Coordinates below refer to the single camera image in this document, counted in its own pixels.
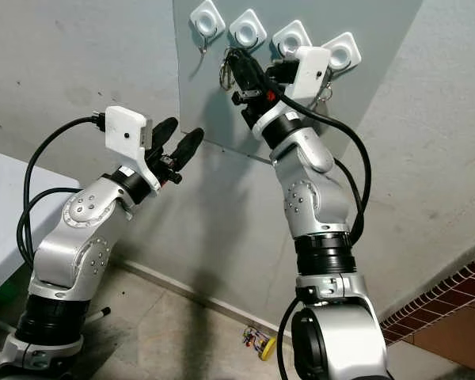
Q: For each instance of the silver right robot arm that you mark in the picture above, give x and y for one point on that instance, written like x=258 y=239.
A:
x=309 y=198

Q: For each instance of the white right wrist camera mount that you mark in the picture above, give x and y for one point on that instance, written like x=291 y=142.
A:
x=313 y=71

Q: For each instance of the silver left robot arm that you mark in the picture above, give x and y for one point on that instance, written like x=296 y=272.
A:
x=71 y=237

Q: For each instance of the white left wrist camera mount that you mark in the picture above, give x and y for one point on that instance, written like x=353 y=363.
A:
x=127 y=131

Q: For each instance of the silver key bunch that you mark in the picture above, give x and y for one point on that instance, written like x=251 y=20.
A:
x=225 y=73

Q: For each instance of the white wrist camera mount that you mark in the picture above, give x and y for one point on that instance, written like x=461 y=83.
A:
x=313 y=71
x=127 y=131

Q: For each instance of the small yellow colourful toy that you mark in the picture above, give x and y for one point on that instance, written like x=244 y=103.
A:
x=263 y=345

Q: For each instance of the grey wall panel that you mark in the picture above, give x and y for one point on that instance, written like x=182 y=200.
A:
x=206 y=103

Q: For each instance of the white plastic folding table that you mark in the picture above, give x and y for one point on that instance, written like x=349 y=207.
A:
x=16 y=214

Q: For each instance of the white square wall hook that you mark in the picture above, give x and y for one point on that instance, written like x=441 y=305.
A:
x=343 y=51
x=207 y=16
x=247 y=28
x=291 y=36

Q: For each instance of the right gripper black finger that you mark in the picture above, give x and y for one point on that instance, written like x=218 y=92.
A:
x=261 y=74
x=243 y=68

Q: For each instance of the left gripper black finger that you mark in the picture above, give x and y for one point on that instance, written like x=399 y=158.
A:
x=188 y=147
x=163 y=133

